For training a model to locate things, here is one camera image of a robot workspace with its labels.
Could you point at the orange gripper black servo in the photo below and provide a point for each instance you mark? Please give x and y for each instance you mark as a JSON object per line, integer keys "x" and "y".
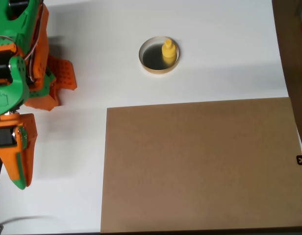
{"x": 11, "y": 147}

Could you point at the small yellow figure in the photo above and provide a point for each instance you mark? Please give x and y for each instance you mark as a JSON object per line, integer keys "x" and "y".
{"x": 168, "y": 52}

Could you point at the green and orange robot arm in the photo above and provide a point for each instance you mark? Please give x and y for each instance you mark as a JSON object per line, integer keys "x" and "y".
{"x": 16, "y": 27}

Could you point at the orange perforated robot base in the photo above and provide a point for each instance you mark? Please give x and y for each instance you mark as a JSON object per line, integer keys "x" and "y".
{"x": 64, "y": 73}

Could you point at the round shallow metal bowl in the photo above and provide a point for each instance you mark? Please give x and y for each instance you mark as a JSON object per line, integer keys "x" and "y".
{"x": 153, "y": 56}

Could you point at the white sheet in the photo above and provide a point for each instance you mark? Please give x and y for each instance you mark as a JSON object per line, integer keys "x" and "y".
{"x": 165, "y": 85}

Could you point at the brown fibreboard panel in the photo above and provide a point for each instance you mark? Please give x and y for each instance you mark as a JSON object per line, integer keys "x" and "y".
{"x": 200, "y": 169}

